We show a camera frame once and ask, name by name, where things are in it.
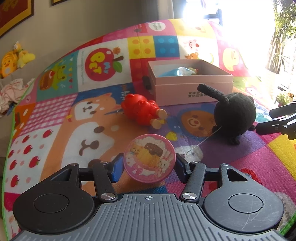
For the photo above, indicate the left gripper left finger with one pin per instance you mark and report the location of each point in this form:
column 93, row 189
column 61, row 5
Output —
column 103, row 175

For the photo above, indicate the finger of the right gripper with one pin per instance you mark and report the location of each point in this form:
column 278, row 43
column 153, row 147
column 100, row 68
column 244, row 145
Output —
column 283, row 110
column 272, row 126

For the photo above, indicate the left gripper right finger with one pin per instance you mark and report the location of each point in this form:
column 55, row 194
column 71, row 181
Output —
column 193, row 175

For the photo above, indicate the black plush toy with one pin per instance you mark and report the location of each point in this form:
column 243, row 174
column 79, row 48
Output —
column 234, row 113

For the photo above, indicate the pink yellow cake toy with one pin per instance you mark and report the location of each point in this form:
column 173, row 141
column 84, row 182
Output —
column 149, row 158

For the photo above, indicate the red bear toy figure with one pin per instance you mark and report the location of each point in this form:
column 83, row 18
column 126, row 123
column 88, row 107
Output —
column 145, row 112

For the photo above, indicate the blue tissue pack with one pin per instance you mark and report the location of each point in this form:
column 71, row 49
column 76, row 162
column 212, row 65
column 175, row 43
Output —
column 180, row 71

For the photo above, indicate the red yellow toy camera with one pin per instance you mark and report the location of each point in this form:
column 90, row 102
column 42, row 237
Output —
column 193, row 71

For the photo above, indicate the black cylinder tube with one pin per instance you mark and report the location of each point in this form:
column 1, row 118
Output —
column 147, row 82

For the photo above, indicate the small potted flower plant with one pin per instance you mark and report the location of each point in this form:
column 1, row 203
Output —
column 284, row 98

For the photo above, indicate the pink cardboard box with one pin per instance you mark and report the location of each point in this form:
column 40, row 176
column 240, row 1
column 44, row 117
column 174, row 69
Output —
column 169, row 89

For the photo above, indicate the colourful cartoon play mat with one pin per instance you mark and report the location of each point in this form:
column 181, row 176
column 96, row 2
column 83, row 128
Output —
column 71, row 113

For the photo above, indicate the potted palm plant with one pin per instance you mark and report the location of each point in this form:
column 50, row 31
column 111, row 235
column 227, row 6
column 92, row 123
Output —
column 284, row 29

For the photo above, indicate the pink white crumpled cloth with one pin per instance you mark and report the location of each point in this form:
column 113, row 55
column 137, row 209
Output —
column 13, row 92

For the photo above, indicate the yellow duck plush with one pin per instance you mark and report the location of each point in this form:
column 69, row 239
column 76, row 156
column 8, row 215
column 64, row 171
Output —
column 24, row 57

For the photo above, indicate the yellow tiger plush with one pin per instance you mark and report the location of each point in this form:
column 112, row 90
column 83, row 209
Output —
column 8, row 64

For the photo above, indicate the gold framed wall picture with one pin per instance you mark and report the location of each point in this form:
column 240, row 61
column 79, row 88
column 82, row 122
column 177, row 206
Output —
column 13, row 12

